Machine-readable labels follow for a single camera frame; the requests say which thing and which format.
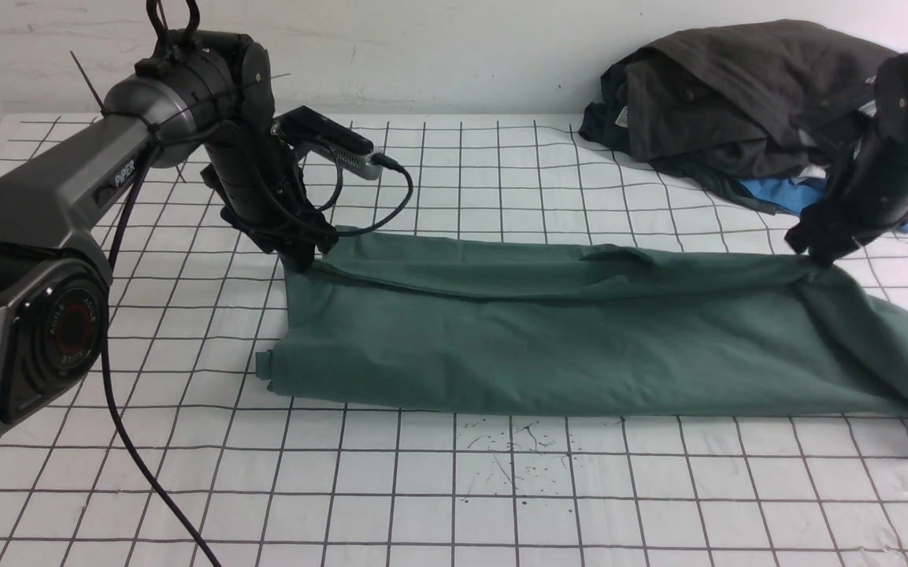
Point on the dark brown garment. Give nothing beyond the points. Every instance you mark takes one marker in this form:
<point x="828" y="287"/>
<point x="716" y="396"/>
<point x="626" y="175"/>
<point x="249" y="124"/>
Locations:
<point x="728" y="97"/>

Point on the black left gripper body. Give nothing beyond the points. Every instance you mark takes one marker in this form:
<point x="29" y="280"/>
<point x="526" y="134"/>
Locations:
<point x="260" y="183"/>

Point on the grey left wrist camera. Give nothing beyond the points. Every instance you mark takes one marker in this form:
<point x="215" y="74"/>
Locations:
<point x="314" y="131"/>

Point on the green long-sleeved shirt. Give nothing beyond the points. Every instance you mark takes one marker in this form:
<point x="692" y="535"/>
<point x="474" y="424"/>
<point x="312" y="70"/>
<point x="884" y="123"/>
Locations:
<point x="558" y="330"/>

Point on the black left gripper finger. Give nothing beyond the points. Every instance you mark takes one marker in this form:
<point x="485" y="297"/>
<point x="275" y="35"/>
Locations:
<point x="298" y="256"/>

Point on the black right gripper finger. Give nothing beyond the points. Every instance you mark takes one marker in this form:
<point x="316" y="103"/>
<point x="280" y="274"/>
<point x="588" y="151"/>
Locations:
<point x="825" y="255"/>

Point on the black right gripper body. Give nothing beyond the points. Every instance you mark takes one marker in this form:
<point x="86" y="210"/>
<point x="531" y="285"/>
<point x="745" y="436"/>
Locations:
<point x="867" y="197"/>

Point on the blue garment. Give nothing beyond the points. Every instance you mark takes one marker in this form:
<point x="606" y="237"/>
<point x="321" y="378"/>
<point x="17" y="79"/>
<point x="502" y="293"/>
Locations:
<point x="789" y="195"/>

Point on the dark green garment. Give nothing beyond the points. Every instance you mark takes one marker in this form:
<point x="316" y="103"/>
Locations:
<point x="600" y="126"/>

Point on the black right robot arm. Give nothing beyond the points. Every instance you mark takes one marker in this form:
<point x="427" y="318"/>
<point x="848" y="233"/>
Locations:
<point x="837" y="126"/>

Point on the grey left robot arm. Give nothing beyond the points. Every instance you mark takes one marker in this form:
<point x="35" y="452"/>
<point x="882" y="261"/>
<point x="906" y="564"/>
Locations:
<point x="199" y="89"/>

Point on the white grid tablecloth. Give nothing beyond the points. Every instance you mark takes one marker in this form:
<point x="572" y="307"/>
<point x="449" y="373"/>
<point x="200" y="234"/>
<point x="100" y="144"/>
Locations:
<point x="273" y="481"/>

